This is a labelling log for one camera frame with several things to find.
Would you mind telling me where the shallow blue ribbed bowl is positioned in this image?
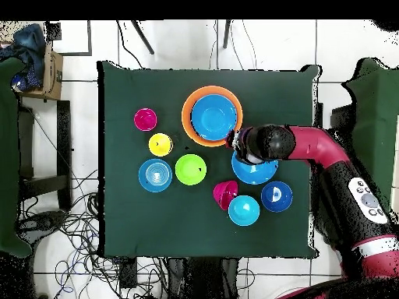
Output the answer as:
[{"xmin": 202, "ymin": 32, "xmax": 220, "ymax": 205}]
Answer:
[{"xmin": 137, "ymin": 158, "xmax": 173, "ymax": 193}]

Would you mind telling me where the cardboard box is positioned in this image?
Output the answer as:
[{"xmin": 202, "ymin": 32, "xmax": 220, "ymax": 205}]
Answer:
[{"xmin": 15, "ymin": 41, "xmax": 64, "ymax": 101}]

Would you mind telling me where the blue cloth bundle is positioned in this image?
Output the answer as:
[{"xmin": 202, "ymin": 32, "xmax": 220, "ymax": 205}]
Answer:
[{"xmin": 0, "ymin": 23, "xmax": 46, "ymax": 90}]

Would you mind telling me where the large orange bowl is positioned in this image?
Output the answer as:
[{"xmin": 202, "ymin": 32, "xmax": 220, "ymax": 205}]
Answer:
[{"xmin": 181, "ymin": 85, "xmax": 244, "ymax": 148}]

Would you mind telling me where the large blue bowl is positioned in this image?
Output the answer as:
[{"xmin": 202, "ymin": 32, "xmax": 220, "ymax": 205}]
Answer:
[
  {"xmin": 231, "ymin": 150, "xmax": 279, "ymax": 185},
  {"xmin": 190, "ymin": 93, "xmax": 238, "ymax": 142}
]

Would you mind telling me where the small green bowl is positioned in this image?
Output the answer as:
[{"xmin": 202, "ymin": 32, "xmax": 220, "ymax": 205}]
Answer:
[{"xmin": 174, "ymin": 153, "xmax": 207, "ymax": 187}]

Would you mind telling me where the small light blue bowl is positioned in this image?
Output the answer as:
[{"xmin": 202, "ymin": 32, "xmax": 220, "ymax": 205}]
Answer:
[{"xmin": 228, "ymin": 195, "xmax": 261, "ymax": 227}]

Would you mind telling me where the small dark blue bowl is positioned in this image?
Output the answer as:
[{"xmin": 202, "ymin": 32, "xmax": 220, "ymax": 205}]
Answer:
[{"xmin": 260, "ymin": 181, "xmax": 294, "ymax": 213}]

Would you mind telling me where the small red bowl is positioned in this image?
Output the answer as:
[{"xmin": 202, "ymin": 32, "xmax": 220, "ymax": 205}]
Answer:
[{"xmin": 212, "ymin": 180, "xmax": 239, "ymax": 212}]

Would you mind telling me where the grey pedestal foot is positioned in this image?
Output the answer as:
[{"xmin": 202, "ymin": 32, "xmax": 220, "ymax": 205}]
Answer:
[{"xmin": 16, "ymin": 209, "xmax": 68, "ymax": 247}]

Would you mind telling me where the black tripod leg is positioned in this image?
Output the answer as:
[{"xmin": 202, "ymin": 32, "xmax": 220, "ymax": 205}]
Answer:
[
  {"xmin": 222, "ymin": 19, "xmax": 231, "ymax": 49},
  {"xmin": 130, "ymin": 19, "xmax": 155, "ymax": 55}
]

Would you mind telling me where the green cloth covered table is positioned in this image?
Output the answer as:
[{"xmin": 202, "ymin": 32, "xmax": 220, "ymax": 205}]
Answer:
[
  {"xmin": 0, "ymin": 57, "xmax": 32, "ymax": 258},
  {"xmin": 341, "ymin": 57, "xmax": 399, "ymax": 206}
]

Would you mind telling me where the yellow plastic cup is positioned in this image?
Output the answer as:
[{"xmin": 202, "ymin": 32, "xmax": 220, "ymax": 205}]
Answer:
[{"xmin": 147, "ymin": 132, "xmax": 174, "ymax": 157}]

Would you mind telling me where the red plastic cup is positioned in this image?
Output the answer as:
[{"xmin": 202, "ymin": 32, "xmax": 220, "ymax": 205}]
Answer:
[{"xmin": 133, "ymin": 107, "xmax": 158, "ymax": 132}]

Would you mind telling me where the black stool frame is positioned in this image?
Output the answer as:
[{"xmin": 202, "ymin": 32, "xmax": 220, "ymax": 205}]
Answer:
[{"xmin": 18, "ymin": 100, "xmax": 72, "ymax": 211}]

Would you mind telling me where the dark green table cloth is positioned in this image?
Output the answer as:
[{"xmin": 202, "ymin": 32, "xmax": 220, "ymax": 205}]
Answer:
[{"xmin": 97, "ymin": 60, "xmax": 322, "ymax": 259}]

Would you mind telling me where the tangle of black cables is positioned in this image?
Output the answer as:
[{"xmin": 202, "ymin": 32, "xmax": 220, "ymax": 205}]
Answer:
[{"xmin": 18, "ymin": 169, "xmax": 169, "ymax": 299}]

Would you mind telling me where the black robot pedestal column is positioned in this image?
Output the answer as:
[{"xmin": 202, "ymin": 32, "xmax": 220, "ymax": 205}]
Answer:
[{"xmin": 168, "ymin": 256, "xmax": 241, "ymax": 299}]

